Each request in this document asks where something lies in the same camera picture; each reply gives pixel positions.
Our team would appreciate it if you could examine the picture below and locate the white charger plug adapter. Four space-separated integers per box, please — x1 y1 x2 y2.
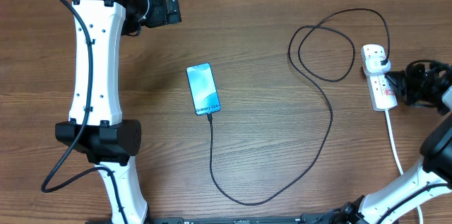
363 57 391 76

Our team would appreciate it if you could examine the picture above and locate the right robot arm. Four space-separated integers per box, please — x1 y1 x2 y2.
331 59 451 223

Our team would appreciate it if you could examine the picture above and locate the black charging cable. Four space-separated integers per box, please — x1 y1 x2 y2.
206 8 391 206

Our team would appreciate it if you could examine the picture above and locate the blue Galaxy smartphone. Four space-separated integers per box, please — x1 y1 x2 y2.
186 63 221 116

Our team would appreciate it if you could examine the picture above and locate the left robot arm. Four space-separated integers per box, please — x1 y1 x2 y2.
55 0 181 223

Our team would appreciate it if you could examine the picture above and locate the white power strip cord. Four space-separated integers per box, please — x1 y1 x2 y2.
383 109 424 224

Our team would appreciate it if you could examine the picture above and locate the white power strip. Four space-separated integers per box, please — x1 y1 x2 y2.
361 44 398 112

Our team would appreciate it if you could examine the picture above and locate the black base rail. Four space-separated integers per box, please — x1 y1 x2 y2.
144 209 338 224

